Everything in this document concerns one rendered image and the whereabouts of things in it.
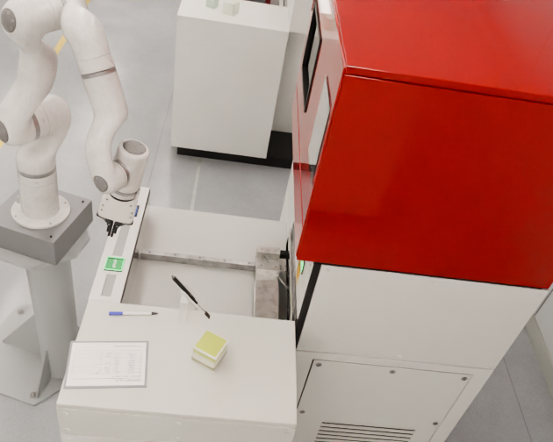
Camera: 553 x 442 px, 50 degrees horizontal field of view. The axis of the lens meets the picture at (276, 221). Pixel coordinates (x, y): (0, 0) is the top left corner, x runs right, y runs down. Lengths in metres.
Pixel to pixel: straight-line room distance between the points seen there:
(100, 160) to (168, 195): 2.14
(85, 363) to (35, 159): 0.68
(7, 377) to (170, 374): 1.31
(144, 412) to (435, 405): 1.10
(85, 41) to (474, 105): 0.93
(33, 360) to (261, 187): 1.75
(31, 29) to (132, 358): 0.89
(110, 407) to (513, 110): 1.21
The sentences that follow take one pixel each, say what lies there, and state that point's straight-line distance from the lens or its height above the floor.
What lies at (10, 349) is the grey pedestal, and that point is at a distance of 2.98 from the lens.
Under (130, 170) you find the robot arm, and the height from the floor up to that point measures 1.38.
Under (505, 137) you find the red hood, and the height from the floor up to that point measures 1.70.
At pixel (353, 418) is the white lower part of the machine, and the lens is 2.33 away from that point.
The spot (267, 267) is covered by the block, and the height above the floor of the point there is 0.91.
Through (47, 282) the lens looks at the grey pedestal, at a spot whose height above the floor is 0.64.
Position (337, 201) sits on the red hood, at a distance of 1.51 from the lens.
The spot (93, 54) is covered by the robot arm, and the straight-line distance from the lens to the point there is 1.59.
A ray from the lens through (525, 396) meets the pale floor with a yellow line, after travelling 3.30.
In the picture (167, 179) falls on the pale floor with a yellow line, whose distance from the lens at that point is 3.82.
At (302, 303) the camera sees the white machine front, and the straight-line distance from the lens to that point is 1.79.
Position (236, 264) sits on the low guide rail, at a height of 0.85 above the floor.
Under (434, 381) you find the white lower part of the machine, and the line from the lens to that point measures 2.17.
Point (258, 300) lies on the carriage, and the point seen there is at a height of 0.88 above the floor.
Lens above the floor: 2.38
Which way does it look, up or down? 41 degrees down
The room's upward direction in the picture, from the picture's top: 12 degrees clockwise
